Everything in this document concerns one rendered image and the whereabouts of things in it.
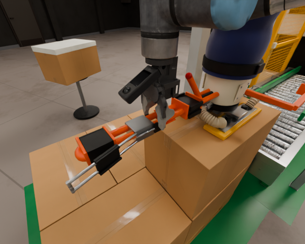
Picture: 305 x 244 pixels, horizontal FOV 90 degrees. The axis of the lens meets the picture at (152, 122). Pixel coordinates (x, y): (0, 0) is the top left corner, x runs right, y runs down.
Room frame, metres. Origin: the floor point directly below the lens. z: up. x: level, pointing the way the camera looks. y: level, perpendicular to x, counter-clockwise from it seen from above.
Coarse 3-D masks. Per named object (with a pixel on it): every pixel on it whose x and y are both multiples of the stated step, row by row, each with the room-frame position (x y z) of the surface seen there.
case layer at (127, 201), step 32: (96, 128) 1.01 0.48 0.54; (32, 160) 0.67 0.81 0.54; (64, 160) 0.67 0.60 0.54; (128, 160) 0.67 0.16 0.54; (64, 192) 0.45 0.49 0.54; (96, 192) 0.45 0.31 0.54; (128, 192) 0.45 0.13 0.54; (160, 192) 0.45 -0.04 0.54; (224, 192) 0.48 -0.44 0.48; (64, 224) 0.29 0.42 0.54; (96, 224) 0.29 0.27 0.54; (128, 224) 0.29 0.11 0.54; (160, 224) 0.29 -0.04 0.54; (192, 224) 0.31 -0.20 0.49
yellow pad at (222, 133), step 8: (240, 104) 0.70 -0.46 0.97; (248, 112) 0.61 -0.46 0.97; (256, 112) 0.62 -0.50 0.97; (232, 120) 0.55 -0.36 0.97; (240, 120) 0.55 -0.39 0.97; (248, 120) 0.56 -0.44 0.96; (208, 128) 0.50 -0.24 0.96; (216, 128) 0.50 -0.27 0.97; (224, 128) 0.49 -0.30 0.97; (232, 128) 0.50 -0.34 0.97; (216, 136) 0.47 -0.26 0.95; (224, 136) 0.45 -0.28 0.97
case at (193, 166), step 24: (192, 120) 0.59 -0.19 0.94; (264, 120) 0.59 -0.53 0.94; (144, 144) 0.63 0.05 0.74; (168, 144) 0.47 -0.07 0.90; (192, 144) 0.43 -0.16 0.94; (216, 144) 0.43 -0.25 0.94; (240, 144) 0.43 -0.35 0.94; (168, 168) 0.46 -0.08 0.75; (192, 168) 0.36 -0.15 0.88; (216, 168) 0.34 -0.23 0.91; (240, 168) 0.54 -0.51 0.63; (168, 192) 0.44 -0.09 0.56; (192, 192) 0.34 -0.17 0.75; (216, 192) 0.42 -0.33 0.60; (192, 216) 0.31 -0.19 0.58
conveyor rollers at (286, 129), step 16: (288, 80) 2.10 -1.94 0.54; (304, 80) 2.10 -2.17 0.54; (272, 96) 1.61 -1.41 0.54; (288, 96) 1.59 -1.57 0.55; (288, 112) 1.26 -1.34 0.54; (272, 128) 1.04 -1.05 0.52; (288, 128) 1.02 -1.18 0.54; (304, 128) 1.03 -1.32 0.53; (272, 144) 0.82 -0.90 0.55; (288, 144) 0.82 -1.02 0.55
